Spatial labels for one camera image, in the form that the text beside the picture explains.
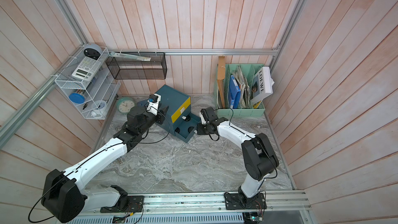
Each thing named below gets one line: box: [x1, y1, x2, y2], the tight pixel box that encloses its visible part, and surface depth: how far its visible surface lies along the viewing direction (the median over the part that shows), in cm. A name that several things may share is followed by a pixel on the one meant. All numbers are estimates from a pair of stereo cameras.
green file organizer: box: [213, 63, 266, 118], surface depth 103 cm
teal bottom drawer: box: [174, 112, 202, 144], surface depth 100 cm
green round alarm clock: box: [116, 96, 136, 115], surface depth 105 cm
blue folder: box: [229, 74, 241, 109], surface depth 100 cm
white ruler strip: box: [107, 51, 152, 62], surface depth 92 cm
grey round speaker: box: [83, 43, 103, 61], surface depth 84 cm
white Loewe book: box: [250, 66, 274, 104], surface depth 92 cm
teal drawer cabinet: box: [160, 84, 192, 135], surface depth 92 cm
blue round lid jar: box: [68, 92, 86, 105], surface depth 78 cm
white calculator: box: [71, 56, 102, 81], surface depth 79 cm
